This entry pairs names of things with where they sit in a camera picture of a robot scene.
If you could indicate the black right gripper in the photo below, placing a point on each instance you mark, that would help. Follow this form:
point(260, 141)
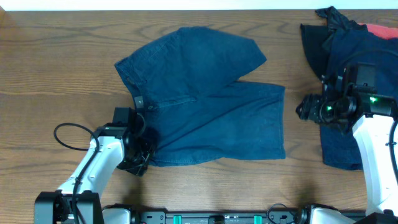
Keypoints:
point(312, 103)

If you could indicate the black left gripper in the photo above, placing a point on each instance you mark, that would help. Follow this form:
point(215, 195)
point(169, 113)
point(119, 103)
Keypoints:
point(140, 169)

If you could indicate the dark blue denim shorts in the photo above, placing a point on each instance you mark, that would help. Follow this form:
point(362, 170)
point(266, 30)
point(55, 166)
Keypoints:
point(188, 87)

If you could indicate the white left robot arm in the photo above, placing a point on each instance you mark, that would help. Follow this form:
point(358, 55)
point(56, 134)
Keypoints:
point(77, 200)

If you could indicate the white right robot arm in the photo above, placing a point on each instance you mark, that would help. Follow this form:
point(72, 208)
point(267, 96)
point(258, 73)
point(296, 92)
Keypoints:
point(373, 121)

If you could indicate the dark navy garment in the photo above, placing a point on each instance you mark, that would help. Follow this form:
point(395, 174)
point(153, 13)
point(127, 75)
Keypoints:
point(339, 147)

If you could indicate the black cloth garment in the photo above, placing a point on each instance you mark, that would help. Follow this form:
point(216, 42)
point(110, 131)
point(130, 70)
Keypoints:
point(317, 40)

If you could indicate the red cloth garment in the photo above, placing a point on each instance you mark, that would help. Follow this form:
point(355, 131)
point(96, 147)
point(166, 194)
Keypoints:
point(382, 31)

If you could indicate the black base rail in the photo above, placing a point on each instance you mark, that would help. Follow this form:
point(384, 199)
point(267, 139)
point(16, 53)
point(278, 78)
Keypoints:
point(217, 217)

